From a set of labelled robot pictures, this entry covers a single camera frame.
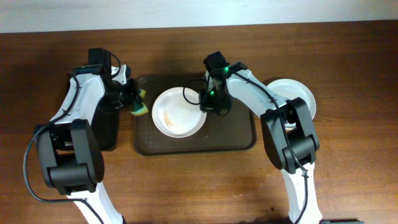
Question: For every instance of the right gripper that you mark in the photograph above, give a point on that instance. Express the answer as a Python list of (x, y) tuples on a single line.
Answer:
[(211, 104)]

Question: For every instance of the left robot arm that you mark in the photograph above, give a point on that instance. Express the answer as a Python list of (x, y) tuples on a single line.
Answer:
[(71, 144)]

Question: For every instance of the white plate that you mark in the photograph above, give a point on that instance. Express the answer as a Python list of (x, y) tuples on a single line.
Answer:
[(292, 89), (173, 116)]

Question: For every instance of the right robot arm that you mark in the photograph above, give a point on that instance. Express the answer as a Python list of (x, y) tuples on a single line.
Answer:
[(289, 135)]

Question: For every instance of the white plate top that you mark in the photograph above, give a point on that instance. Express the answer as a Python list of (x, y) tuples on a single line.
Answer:
[(173, 116)]

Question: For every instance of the green yellow sponge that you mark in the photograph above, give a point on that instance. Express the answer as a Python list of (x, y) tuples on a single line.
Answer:
[(138, 106)]

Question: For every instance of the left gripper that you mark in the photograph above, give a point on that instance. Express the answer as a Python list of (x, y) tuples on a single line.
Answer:
[(132, 97)]

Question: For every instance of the small black tray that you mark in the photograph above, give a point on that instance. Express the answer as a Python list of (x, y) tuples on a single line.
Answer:
[(105, 120)]

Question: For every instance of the large brown serving tray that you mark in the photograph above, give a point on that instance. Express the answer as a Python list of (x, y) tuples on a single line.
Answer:
[(235, 131)]

